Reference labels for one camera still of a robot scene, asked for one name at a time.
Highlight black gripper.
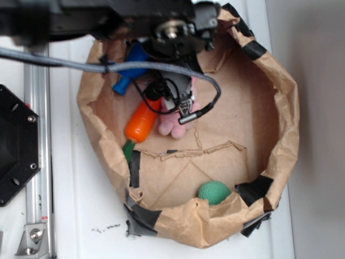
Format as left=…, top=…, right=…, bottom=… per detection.
left=140, top=1, right=218, bottom=73

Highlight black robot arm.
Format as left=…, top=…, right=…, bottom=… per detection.
left=1, top=1, right=220, bottom=74

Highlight blue plastic bottle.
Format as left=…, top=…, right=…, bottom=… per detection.
left=112, top=40, right=150, bottom=96

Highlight pink plush bunny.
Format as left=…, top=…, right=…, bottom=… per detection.
left=158, top=77, right=202, bottom=139

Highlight orange toy carrot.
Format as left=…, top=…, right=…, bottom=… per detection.
left=122, top=98, right=161, bottom=163

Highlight brown paper bag bin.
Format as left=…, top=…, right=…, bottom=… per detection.
left=77, top=4, right=300, bottom=248

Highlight green golf ball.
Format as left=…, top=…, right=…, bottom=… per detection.
left=197, top=181, right=231, bottom=205

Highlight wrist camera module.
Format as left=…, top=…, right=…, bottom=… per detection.
left=144, top=71, right=194, bottom=118

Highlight aluminium extrusion rail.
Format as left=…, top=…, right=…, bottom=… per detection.
left=22, top=45, right=57, bottom=259

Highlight grey braided cable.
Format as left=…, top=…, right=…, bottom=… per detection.
left=0, top=47, right=222, bottom=125

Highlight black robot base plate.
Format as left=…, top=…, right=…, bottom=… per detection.
left=1, top=85, right=40, bottom=207

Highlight metal corner bracket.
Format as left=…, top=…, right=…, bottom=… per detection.
left=14, top=223, right=51, bottom=259

